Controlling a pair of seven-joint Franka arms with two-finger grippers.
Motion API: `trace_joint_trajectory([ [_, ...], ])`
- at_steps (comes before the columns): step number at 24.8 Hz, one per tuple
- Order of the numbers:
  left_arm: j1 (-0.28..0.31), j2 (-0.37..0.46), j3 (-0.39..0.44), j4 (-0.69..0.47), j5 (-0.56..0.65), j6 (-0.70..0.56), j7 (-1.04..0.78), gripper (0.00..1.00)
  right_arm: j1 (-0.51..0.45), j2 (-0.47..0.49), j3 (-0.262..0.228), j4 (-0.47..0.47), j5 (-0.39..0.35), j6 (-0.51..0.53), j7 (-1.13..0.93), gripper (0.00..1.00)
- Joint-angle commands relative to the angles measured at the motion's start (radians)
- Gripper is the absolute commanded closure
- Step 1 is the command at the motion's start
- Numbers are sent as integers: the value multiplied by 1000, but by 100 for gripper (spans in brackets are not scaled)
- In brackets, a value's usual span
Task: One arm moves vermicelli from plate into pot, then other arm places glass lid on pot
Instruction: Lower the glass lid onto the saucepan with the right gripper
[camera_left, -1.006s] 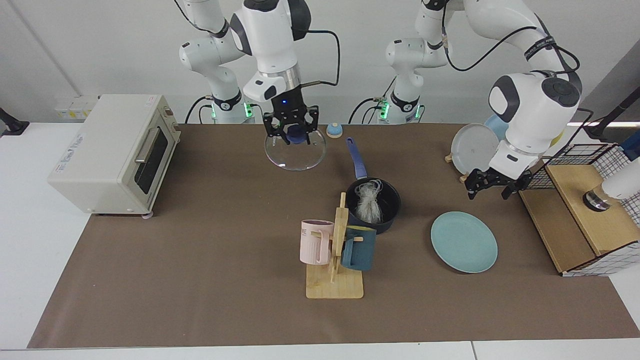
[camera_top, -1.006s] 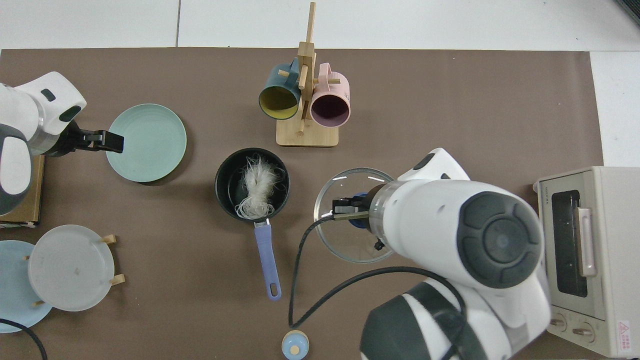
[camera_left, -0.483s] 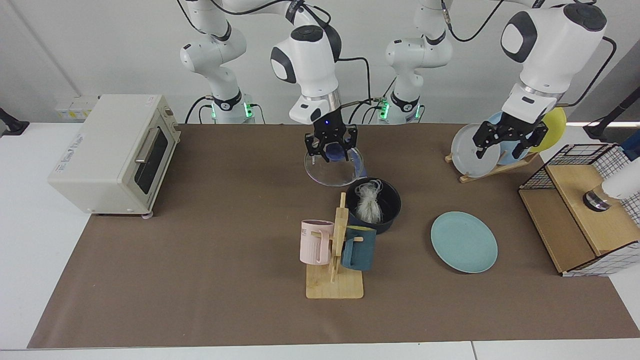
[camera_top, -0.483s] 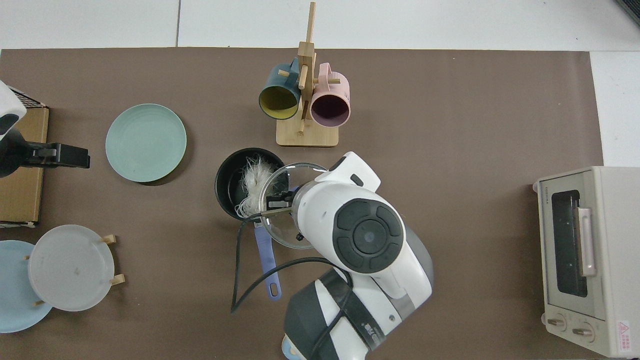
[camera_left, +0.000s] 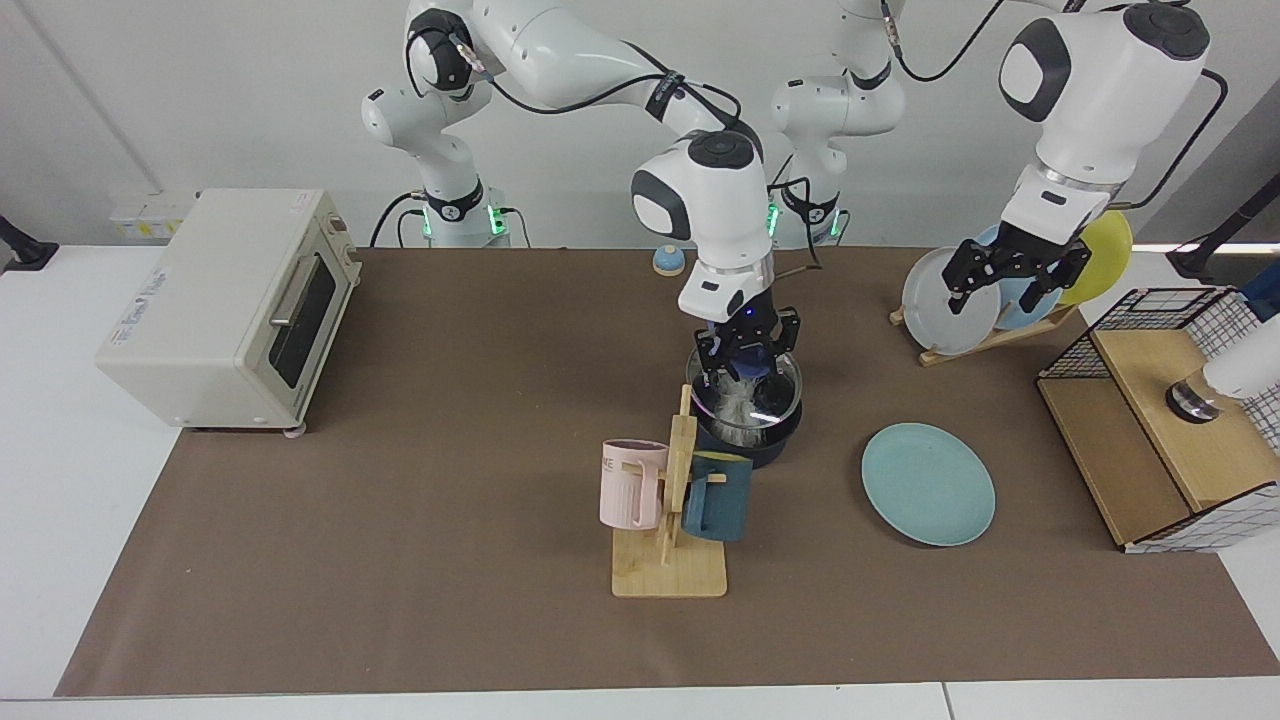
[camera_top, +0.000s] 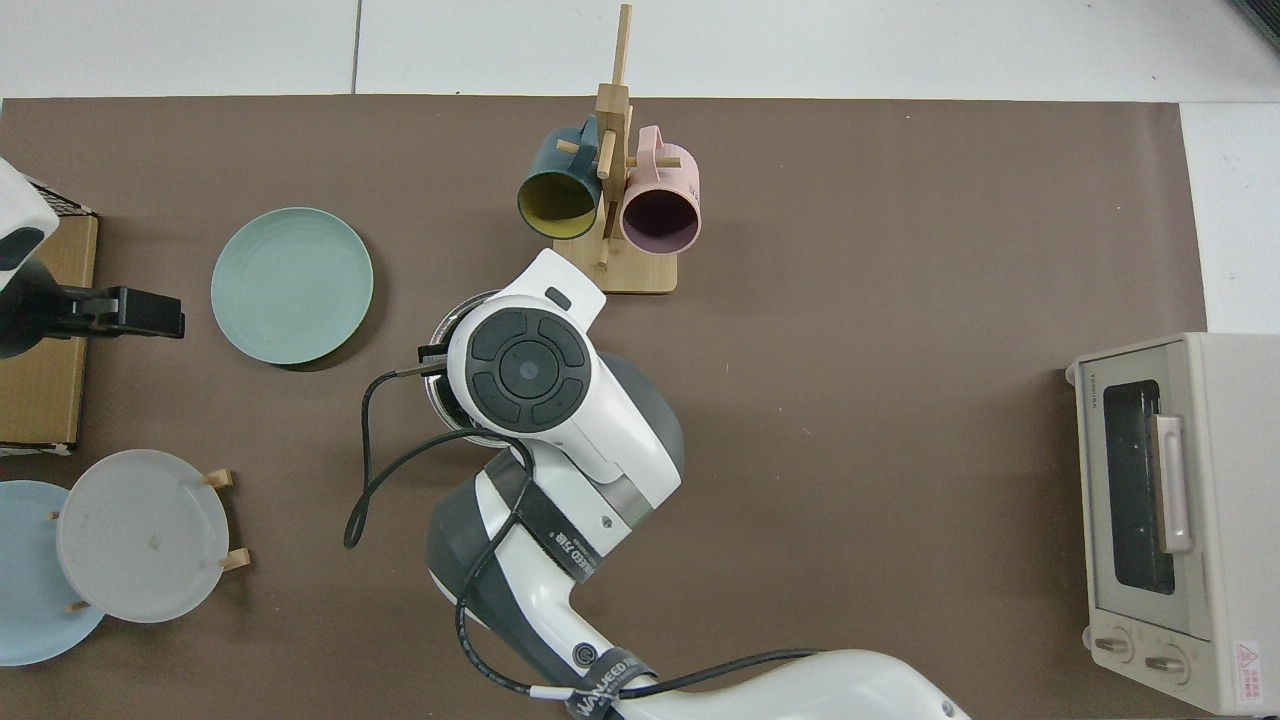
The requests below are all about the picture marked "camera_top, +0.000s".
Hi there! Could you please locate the glass lid blue knob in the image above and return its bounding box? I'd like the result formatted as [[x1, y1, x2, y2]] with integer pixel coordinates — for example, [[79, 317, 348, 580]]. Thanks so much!
[[430, 290, 536, 451]]

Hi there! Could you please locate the pale green plate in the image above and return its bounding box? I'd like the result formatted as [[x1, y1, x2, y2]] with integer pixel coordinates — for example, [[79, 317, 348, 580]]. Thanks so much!
[[210, 207, 375, 366]]

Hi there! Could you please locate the white plate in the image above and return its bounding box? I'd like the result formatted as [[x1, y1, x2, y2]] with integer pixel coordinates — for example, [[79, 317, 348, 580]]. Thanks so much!
[[56, 449, 231, 624]]

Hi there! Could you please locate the wooden plate rack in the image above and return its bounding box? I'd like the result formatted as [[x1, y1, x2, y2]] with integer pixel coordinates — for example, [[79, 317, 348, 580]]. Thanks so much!
[[45, 468, 251, 613]]

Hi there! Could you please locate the light blue plate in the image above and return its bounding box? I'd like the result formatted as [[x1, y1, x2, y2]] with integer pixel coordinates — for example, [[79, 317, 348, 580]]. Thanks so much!
[[0, 480, 106, 667]]

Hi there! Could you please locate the dark teal cup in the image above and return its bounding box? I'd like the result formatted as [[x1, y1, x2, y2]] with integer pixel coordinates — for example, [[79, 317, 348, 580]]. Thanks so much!
[[516, 115, 604, 241]]

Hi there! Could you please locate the wooden cup stand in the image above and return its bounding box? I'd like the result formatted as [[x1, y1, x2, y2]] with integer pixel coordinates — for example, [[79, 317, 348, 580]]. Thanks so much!
[[551, 3, 683, 295]]

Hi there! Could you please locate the pink cup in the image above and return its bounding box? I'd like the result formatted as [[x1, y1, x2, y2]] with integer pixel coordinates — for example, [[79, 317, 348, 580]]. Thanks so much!
[[619, 126, 701, 255]]

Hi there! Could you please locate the brown table cloth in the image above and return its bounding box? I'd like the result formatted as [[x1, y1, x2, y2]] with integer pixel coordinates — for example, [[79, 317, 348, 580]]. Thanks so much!
[[0, 95, 1211, 720]]

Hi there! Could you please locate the pale toaster oven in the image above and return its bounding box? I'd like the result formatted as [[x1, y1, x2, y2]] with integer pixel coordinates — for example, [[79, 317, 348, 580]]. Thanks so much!
[[1065, 332, 1280, 717]]

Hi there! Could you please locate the dark ribbed object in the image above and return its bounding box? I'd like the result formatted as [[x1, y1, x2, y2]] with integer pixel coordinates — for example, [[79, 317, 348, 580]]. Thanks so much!
[[1232, 0, 1280, 53]]

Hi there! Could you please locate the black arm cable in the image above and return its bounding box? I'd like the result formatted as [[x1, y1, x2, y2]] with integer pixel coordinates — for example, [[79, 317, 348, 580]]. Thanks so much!
[[343, 345, 826, 701]]

